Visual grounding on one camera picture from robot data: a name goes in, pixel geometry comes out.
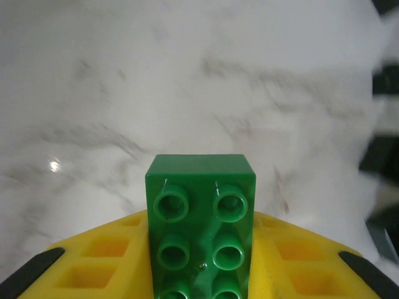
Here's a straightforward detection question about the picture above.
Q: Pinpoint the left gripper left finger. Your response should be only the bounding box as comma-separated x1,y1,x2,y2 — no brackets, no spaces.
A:
0,209,154,299

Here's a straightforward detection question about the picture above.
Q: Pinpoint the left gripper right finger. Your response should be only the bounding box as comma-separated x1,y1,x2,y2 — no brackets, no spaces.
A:
248,211,399,299

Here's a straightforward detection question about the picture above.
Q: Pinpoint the long green lego brick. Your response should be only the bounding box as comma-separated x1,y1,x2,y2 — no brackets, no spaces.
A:
144,153,258,299

